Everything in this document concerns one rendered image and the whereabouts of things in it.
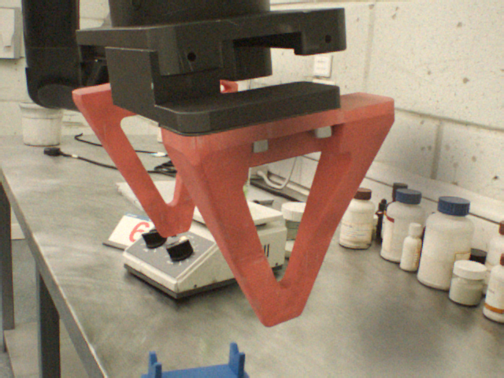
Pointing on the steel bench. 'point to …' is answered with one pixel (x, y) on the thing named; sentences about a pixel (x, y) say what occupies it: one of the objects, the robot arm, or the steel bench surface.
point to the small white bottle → (411, 248)
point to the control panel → (154, 256)
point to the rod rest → (236, 366)
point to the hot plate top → (261, 213)
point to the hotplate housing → (209, 263)
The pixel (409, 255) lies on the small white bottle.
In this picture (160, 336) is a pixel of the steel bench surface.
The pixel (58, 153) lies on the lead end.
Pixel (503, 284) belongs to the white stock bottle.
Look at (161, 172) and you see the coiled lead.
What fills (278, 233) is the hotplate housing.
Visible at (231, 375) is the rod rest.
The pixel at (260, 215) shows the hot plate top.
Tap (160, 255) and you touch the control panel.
